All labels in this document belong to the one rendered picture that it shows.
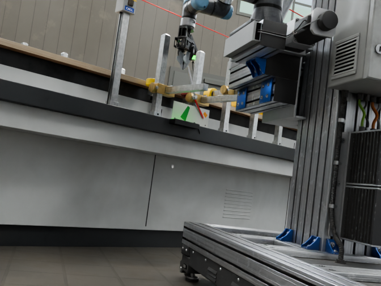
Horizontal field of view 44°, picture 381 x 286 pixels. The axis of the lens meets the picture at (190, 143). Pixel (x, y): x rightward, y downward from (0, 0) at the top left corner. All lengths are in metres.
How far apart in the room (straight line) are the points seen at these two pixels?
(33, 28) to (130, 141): 5.38
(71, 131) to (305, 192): 1.05
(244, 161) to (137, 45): 5.01
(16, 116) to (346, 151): 1.29
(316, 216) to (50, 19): 6.38
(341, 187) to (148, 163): 1.30
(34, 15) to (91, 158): 5.33
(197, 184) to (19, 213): 1.09
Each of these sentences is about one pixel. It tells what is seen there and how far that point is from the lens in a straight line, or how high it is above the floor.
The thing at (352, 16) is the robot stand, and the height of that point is 0.98.
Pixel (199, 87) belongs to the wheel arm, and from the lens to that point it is 2.25.
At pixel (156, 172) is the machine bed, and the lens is 2.70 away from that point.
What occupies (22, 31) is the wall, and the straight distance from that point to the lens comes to 7.57.
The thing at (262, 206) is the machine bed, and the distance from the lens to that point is 3.37.
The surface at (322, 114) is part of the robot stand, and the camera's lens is 1.73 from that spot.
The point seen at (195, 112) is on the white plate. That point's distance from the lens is 2.57.
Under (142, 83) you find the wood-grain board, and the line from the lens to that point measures 2.57.
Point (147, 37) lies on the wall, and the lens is 7.72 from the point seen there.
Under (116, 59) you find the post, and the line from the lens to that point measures 2.30.
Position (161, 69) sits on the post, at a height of 0.94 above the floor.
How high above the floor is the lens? 0.40
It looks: 5 degrees up
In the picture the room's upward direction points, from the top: 7 degrees clockwise
